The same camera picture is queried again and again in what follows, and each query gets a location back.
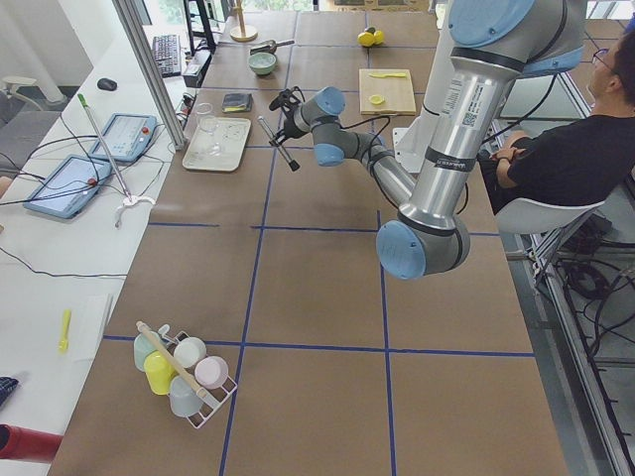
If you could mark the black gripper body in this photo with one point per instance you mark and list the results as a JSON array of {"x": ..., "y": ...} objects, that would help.
[{"x": 285, "y": 131}]

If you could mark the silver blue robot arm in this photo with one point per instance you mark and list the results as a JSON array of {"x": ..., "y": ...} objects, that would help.
[{"x": 492, "y": 44}]

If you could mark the whole yellow lemon left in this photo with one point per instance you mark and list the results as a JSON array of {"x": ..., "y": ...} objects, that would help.
[{"x": 366, "y": 39}]

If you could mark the whole yellow lemon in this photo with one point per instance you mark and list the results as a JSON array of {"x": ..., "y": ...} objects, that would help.
[
  {"x": 366, "y": 39},
  {"x": 378, "y": 38}
]

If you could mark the whole yellow lemon upper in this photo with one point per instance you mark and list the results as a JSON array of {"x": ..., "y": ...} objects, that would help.
[{"x": 378, "y": 38}]

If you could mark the white cup in rack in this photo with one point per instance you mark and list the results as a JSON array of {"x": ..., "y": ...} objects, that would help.
[{"x": 190, "y": 351}]

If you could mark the pink cup in rack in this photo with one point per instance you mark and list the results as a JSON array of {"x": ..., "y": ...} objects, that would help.
[{"x": 211, "y": 372}]

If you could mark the white cup rack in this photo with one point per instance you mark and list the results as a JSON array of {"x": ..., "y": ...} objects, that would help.
[{"x": 212, "y": 399}]

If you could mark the green cup in rack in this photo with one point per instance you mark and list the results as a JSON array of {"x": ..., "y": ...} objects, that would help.
[{"x": 142, "y": 348}]

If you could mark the yellow cup in rack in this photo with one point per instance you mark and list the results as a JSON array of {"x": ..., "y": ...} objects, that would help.
[{"x": 159, "y": 373}]

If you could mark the grey blue cup in rack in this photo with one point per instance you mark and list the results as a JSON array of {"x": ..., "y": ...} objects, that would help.
[{"x": 183, "y": 400}]

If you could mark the dark grey folded cloth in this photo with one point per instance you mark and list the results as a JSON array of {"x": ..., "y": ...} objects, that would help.
[{"x": 237, "y": 102}]

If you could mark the cream plastic tray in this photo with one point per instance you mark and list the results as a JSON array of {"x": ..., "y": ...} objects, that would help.
[{"x": 231, "y": 134}]

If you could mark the green bowl with ice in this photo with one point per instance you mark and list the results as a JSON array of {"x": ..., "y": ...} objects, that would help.
[{"x": 262, "y": 63}]

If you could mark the clear wine glass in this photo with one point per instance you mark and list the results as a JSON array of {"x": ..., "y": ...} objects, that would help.
[{"x": 207, "y": 123}]

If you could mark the metal ice scoop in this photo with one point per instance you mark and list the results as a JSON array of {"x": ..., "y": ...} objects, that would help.
[{"x": 269, "y": 47}]

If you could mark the wooden mug tree stand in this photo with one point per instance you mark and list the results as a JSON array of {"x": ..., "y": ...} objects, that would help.
[{"x": 242, "y": 33}]

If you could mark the bamboo cutting board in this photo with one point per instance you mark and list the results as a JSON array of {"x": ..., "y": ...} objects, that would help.
[{"x": 398, "y": 93}]

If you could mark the yellow plastic knife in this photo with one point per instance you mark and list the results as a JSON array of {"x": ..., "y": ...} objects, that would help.
[{"x": 387, "y": 75}]

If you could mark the black keyboard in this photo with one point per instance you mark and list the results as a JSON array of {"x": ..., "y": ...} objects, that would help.
[{"x": 166, "y": 50}]

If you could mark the far teach pendant tablet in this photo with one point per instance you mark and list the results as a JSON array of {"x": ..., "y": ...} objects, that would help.
[{"x": 128, "y": 136}]

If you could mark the teach pendant tablet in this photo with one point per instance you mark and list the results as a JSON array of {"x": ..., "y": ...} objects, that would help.
[
  {"x": 128, "y": 136},
  {"x": 69, "y": 188}
]

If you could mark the black computer mouse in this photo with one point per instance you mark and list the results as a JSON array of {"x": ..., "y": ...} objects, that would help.
[{"x": 106, "y": 84}]

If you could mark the green tipped metal rod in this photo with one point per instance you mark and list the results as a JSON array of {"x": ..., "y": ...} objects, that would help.
[{"x": 100, "y": 151}]

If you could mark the near teach pendant tablet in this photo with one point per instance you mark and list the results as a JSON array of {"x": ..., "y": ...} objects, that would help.
[{"x": 69, "y": 188}]

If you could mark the seated person black shirt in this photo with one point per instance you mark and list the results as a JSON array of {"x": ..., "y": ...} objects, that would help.
[{"x": 580, "y": 163}]

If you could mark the yellow plastic spoon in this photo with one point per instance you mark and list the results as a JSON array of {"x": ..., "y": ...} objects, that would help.
[{"x": 63, "y": 341}]

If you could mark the red bottle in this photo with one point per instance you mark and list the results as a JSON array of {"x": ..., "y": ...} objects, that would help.
[{"x": 25, "y": 444}]

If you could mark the aluminium frame post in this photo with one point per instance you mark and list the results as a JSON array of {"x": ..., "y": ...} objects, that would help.
[{"x": 131, "y": 23}]

